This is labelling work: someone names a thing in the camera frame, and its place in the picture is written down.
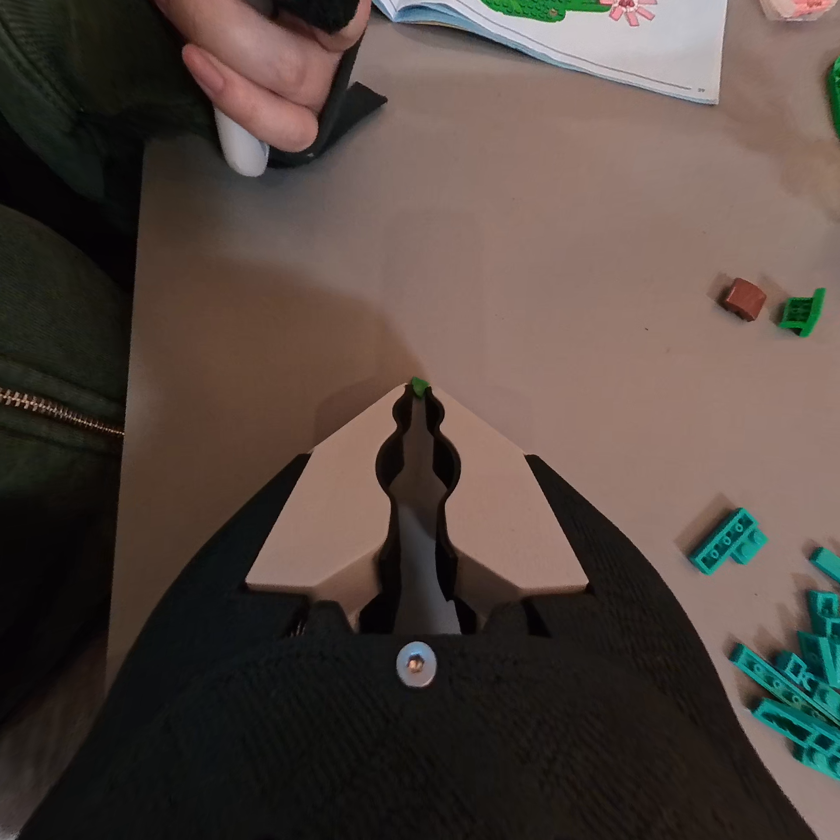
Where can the lego instruction booklet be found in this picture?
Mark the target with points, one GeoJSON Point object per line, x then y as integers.
{"type": "Point", "coordinates": [590, 52]}

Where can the person's left hand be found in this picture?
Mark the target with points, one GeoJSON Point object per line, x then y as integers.
{"type": "Point", "coordinates": [262, 72]}

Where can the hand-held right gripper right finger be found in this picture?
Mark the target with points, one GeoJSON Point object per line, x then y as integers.
{"type": "Point", "coordinates": [512, 531]}

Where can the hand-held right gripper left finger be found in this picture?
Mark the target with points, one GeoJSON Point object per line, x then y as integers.
{"type": "Point", "coordinates": [328, 525]}

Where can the person's left forearm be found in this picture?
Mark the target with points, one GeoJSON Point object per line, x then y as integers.
{"type": "Point", "coordinates": [85, 85]}

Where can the green lego bracket piece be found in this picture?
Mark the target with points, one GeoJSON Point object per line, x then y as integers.
{"type": "Point", "coordinates": [800, 315]}

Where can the small plastic bag pink pieces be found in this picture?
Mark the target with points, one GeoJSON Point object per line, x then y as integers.
{"type": "Point", "coordinates": [794, 8]}

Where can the green lego plant with flower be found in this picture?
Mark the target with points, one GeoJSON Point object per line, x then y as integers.
{"type": "Point", "coordinates": [835, 98]}

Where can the pile of teal lego pieces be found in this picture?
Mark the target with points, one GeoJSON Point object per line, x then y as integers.
{"type": "Point", "coordinates": [787, 718]}

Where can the tiny green lego piece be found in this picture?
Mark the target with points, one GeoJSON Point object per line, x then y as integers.
{"type": "Point", "coordinates": [418, 386]}

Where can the brown lego slope piece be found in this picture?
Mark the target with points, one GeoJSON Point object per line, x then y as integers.
{"type": "Point", "coordinates": [745, 298]}

